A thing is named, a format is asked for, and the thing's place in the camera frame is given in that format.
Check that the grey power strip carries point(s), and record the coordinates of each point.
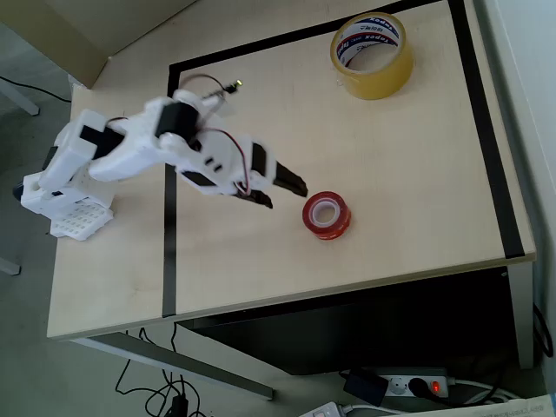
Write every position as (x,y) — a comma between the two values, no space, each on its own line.
(397,385)

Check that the black round plug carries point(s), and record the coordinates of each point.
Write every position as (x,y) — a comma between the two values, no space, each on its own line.
(418,386)

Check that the white neighbouring desk leg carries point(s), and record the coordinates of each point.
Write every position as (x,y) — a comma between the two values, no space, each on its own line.
(21,101)

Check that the black tape strip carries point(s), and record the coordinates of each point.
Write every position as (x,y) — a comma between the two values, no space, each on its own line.
(304,34)
(486,139)
(169,243)

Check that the small board with green LED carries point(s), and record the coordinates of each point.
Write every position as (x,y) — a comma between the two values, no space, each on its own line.
(236,84)

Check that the grey desk leg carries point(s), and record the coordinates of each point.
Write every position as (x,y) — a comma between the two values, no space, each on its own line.
(523,317)

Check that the red tape roll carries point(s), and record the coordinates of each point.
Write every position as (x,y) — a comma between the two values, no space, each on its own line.
(330,231)

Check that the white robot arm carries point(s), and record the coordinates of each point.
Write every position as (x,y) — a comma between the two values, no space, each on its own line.
(130,147)

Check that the grey desk frame beam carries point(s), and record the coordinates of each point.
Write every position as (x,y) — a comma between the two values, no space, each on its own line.
(182,362)

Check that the black power adapter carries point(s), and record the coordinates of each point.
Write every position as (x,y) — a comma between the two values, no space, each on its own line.
(364,387)

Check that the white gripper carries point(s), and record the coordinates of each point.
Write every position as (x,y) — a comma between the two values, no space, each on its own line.
(262,167)

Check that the printed paper sheet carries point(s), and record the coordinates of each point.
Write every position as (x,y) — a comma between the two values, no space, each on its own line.
(517,408)

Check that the yellow packing tape roll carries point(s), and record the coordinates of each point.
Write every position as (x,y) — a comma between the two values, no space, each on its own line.
(382,84)

